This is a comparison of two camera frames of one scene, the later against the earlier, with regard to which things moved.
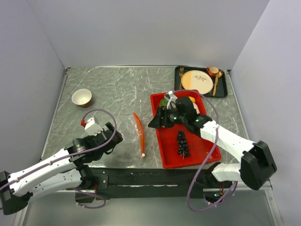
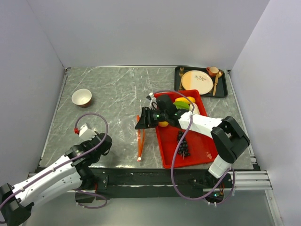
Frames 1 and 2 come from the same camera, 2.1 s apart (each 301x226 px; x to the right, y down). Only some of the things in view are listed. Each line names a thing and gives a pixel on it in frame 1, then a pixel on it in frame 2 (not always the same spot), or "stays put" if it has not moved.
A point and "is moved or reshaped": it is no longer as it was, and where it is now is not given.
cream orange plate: x=197 y=80 stays put
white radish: x=195 y=106 stays put
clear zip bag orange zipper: x=141 y=132 is moved or reshaped
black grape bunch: x=183 y=149 stays put
